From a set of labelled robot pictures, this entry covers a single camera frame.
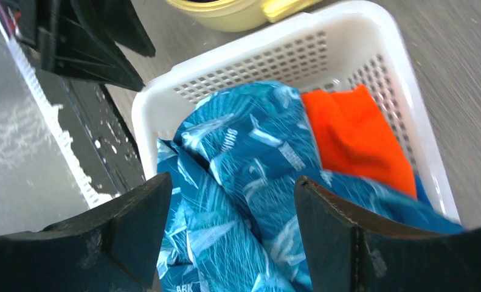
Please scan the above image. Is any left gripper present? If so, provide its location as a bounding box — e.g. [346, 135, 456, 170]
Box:
[1, 0, 156, 91]

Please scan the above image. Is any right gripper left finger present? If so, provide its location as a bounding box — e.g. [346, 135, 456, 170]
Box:
[0, 173, 173, 291]

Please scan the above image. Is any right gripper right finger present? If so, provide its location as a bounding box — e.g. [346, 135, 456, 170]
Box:
[294, 176, 481, 291]

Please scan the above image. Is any blue cloth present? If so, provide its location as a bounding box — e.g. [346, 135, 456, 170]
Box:
[414, 175, 433, 209]

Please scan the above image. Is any orange garment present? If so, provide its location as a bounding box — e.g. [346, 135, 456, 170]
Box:
[302, 85, 417, 199]

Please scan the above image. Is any blue patterned garment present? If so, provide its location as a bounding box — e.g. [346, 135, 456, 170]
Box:
[157, 82, 462, 291]

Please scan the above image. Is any yellow hard-shell suitcase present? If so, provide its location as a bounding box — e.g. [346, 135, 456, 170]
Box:
[167, 0, 320, 32]

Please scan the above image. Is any white perforated plastic basket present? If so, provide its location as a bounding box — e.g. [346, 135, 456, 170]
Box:
[132, 1, 460, 222]

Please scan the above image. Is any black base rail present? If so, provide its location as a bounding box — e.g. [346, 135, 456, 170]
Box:
[21, 46, 145, 196]

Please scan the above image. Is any slotted metal cable duct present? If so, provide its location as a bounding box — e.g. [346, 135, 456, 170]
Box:
[0, 12, 121, 209]

